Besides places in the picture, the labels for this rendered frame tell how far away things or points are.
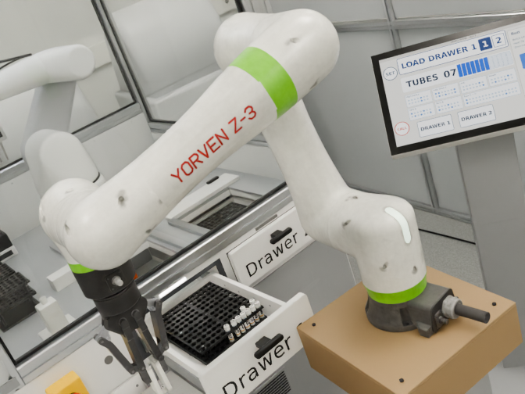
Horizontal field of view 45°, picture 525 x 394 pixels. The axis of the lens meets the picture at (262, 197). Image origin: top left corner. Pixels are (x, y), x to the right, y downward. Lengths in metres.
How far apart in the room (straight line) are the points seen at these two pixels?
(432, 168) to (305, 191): 2.06
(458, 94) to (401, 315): 0.76
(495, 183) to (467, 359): 0.83
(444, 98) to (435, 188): 1.55
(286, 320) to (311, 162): 0.34
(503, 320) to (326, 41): 0.64
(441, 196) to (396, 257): 2.16
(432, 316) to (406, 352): 0.08
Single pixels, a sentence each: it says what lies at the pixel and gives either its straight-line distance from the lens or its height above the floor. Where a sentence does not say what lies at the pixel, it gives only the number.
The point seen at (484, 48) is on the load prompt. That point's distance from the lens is 1.88.
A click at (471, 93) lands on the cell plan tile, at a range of 1.84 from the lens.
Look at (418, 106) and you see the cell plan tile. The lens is 1.83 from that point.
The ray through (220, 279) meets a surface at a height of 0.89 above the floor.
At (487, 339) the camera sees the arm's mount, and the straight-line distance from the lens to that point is 1.30.
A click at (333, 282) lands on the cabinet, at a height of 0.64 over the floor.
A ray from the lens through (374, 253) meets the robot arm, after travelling 1.20.
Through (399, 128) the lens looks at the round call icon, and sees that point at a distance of 1.82.
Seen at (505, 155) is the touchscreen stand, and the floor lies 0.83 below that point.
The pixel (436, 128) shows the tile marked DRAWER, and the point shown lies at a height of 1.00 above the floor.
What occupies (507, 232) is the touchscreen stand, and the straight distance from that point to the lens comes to 2.07.
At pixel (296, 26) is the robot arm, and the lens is 1.00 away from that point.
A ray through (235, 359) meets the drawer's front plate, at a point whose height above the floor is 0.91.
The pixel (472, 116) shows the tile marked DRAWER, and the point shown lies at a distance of 1.81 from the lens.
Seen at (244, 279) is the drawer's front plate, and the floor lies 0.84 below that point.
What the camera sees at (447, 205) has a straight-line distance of 3.35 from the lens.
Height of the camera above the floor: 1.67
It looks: 23 degrees down
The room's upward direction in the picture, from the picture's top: 20 degrees counter-clockwise
